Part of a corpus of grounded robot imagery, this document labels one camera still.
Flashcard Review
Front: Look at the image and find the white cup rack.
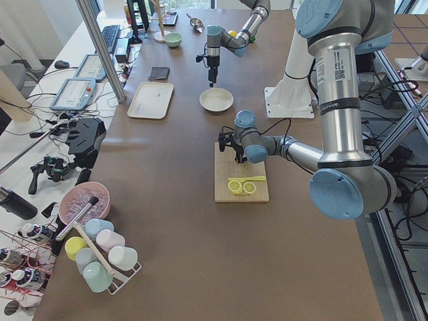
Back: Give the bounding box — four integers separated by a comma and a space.
108, 262, 143, 295

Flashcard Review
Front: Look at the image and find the black keyboard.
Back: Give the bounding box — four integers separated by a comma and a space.
102, 25, 120, 54

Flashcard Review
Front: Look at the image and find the pink pastel cup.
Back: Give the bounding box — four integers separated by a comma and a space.
96, 229, 126, 253

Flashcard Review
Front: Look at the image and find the mint pastel cup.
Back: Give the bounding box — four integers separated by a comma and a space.
83, 261, 113, 293

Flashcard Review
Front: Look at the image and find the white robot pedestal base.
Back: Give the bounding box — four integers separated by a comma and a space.
264, 31, 314, 118

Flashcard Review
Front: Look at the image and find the wooden cutting board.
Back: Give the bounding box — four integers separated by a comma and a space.
214, 142, 270, 203

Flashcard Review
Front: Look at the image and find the blue teach pendant far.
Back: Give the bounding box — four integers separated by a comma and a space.
74, 54, 106, 82

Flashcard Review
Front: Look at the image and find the aluminium frame post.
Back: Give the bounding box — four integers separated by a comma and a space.
76, 0, 126, 103

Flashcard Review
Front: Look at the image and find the blue teach pendant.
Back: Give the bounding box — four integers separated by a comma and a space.
49, 78, 96, 112
74, 54, 106, 82

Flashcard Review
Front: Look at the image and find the black thermos bottle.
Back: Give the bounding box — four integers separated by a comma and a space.
1, 186, 37, 220

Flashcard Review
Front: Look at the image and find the blue pastel cup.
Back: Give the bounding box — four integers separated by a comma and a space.
84, 219, 114, 241

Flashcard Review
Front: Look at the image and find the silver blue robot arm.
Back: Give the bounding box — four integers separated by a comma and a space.
197, 0, 271, 88
231, 1, 397, 219

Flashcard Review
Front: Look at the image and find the yellow pastel cup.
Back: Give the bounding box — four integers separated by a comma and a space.
65, 236, 87, 261

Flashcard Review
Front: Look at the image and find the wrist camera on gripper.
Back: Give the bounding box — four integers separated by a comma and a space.
195, 54, 207, 63
218, 132, 234, 152

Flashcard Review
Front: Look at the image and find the white pastel cup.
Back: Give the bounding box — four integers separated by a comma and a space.
108, 246, 138, 271

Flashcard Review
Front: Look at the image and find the mint green bowl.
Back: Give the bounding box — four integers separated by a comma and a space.
164, 32, 183, 48

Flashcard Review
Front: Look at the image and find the yellow plastic knife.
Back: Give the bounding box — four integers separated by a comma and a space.
227, 175, 266, 183

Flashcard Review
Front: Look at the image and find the steel muddler in bowl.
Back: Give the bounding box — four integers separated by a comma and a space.
55, 197, 99, 241

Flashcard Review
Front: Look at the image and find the blue teach pendant near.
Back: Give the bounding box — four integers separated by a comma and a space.
49, 78, 96, 112

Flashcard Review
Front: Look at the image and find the pink bowl with ice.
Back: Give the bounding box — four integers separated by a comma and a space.
59, 182, 111, 225

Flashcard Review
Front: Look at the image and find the lemon slice lower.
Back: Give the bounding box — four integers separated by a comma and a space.
242, 181, 257, 195

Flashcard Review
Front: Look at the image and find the steel scoop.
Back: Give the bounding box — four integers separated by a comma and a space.
186, 13, 205, 33

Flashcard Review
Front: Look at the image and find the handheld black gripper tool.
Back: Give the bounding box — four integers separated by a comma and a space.
28, 155, 74, 195

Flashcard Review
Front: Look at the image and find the cream rabbit tray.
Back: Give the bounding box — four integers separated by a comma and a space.
127, 82, 174, 120

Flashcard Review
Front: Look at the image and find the black monitor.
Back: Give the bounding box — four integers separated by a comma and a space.
126, 0, 149, 45

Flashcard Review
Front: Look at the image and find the grey folded cloth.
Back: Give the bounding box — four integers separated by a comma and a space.
148, 66, 170, 80

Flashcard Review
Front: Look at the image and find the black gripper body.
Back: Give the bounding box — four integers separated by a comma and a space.
207, 55, 220, 82
231, 140, 247, 163

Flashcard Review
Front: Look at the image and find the wooden glass drying stand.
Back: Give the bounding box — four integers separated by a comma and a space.
150, 0, 171, 43

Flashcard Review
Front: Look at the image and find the cream round plate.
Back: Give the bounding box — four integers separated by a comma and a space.
199, 88, 234, 112

